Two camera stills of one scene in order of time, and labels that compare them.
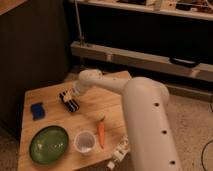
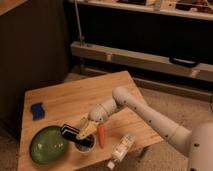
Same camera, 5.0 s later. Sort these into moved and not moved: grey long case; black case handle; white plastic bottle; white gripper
Moved: white gripper
Not moved: black case handle; grey long case; white plastic bottle
